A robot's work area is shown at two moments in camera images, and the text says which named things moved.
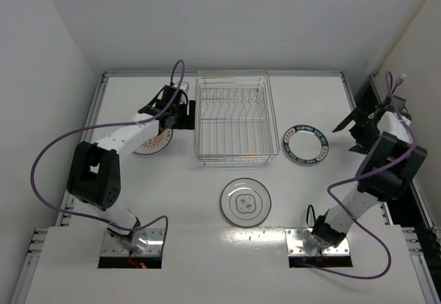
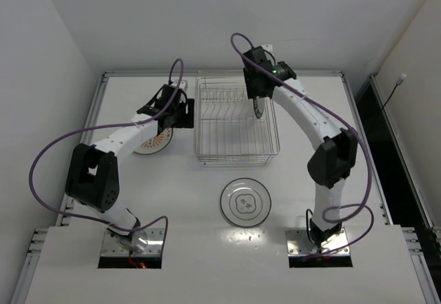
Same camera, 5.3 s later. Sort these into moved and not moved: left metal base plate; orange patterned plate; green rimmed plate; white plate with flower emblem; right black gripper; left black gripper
Moved: green rimmed plate; right black gripper
Not moved: left metal base plate; orange patterned plate; white plate with flower emblem; left black gripper
